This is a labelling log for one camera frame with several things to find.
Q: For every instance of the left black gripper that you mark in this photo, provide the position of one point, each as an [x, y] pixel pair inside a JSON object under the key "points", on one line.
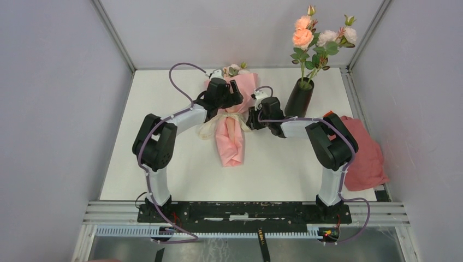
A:
{"points": [[237, 96]]}

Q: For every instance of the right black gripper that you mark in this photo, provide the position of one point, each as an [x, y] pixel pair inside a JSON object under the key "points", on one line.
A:
{"points": [[251, 120]]}

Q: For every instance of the pink paper bouquet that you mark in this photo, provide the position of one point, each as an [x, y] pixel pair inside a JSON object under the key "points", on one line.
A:
{"points": [[229, 137]]}

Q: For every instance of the cream printed ribbon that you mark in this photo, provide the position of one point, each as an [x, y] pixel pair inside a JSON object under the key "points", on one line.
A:
{"points": [[207, 130]]}

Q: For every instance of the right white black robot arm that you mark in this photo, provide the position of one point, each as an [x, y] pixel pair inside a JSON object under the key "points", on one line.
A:
{"points": [[333, 144]]}

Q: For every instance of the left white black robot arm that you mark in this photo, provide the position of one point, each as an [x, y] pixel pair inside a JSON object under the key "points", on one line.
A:
{"points": [[155, 141]]}

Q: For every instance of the black cylindrical vase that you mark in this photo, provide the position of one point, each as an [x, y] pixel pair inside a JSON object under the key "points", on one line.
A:
{"points": [[299, 99]]}

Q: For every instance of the orange paper piece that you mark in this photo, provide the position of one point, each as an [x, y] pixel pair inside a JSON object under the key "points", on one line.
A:
{"points": [[328, 113]]}

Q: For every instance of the peach white artificial roses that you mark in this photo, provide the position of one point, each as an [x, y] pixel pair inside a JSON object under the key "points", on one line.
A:
{"points": [[312, 49]]}

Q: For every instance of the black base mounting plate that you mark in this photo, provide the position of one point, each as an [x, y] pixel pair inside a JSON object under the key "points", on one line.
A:
{"points": [[248, 217]]}

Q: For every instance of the pink crumpled cloth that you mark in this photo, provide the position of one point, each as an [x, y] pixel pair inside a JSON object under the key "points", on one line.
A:
{"points": [[367, 170]]}

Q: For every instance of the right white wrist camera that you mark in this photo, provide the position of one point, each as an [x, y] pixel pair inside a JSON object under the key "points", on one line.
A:
{"points": [[258, 97]]}

